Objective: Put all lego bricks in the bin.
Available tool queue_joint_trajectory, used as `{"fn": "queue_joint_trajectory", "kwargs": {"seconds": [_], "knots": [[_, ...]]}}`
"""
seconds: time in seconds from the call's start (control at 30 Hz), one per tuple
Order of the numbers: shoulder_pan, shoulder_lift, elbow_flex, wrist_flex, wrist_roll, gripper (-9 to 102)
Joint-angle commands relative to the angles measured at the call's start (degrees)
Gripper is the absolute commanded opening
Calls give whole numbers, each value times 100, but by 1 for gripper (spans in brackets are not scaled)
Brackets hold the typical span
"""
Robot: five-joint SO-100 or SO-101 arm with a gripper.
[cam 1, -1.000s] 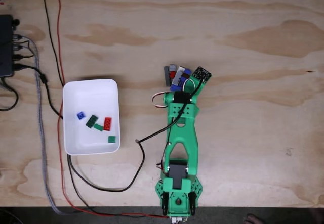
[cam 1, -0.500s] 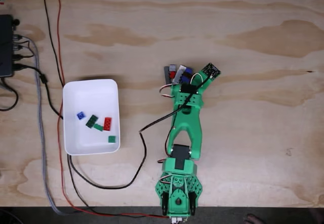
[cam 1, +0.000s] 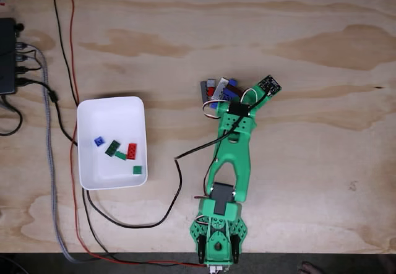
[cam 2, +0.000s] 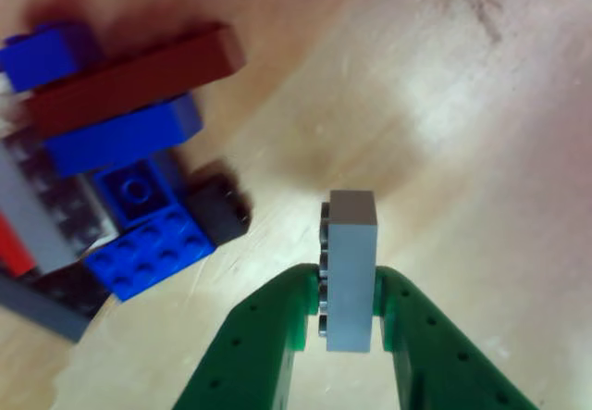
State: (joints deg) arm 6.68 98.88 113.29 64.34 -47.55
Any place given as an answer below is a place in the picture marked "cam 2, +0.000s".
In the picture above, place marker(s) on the black lego brick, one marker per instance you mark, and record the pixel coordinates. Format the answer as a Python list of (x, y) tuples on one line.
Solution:
[(215, 215)]

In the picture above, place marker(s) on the red two-by-two lego brick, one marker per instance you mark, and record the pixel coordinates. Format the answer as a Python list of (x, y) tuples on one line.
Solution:
[(11, 248)]

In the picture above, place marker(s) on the long brown lego brick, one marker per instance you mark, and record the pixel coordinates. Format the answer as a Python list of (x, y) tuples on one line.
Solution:
[(134, 81)]

